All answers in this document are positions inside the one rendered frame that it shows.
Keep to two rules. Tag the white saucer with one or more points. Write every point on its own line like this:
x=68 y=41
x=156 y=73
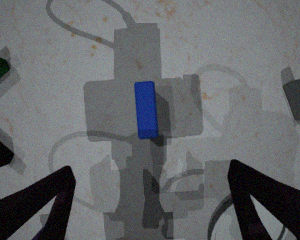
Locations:
x=225 y=225

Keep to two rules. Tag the purple block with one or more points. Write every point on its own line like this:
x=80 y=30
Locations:
x=37 y=235

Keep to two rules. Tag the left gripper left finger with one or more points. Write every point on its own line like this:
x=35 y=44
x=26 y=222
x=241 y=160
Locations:
x=16 y=209

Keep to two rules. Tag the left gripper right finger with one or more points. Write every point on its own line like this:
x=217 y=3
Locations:
x=281 y=200

